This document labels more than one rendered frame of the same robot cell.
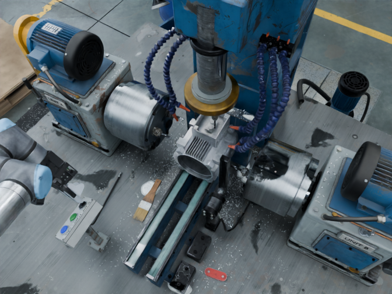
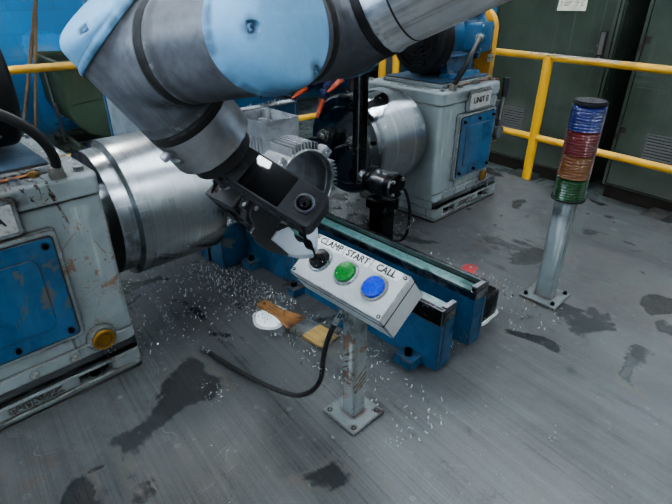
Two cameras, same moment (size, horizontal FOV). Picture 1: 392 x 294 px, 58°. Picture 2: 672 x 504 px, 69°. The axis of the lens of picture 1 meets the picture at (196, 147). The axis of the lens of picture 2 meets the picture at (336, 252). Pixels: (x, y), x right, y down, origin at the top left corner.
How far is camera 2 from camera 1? 1.32 m
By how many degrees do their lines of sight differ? 59
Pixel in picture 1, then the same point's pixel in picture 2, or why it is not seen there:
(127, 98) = (131, 140)
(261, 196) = (397, 134)
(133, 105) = not seen: hidden behind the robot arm
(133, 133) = (200, 182)
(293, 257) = (451, 222)
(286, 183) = (398, 100)
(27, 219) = not seen: outside the picture
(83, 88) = (25, 160)
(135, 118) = not seen: hidden behind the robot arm
